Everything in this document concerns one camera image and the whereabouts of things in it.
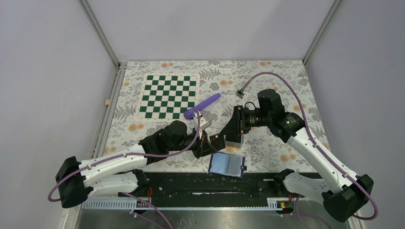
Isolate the clear plastic card box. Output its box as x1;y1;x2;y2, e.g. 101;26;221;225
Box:
209;123;244;150

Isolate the white slotted cable duct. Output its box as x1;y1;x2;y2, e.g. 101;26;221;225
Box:
82;196;293;211

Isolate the green white chessboard mat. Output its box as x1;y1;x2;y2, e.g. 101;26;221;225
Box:
135;75;200;121

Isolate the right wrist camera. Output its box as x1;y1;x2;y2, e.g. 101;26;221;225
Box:
236;89;249;100

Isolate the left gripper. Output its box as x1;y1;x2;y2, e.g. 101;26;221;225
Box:
169;127;217;159

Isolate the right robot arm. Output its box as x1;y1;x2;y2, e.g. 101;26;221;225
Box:
221;89;374;222

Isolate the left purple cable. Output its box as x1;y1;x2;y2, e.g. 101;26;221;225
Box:
47;108;202;203

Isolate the floral tablecloth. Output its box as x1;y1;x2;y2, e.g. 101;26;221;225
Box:
103;60;337;174

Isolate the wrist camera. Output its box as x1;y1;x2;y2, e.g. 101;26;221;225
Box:
199;116;212;131
236;89;249;100

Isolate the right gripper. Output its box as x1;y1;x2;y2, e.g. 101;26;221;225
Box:
220;105;271;135

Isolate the blue leather card holder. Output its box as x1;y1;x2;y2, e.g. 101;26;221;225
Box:
208;152;247;179

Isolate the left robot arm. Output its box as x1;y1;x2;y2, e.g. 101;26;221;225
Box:
55;121;225;208

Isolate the purple cylindrical tube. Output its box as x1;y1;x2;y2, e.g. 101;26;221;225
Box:
183;93;221;120

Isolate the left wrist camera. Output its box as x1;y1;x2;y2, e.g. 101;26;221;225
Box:
199;116;212;131

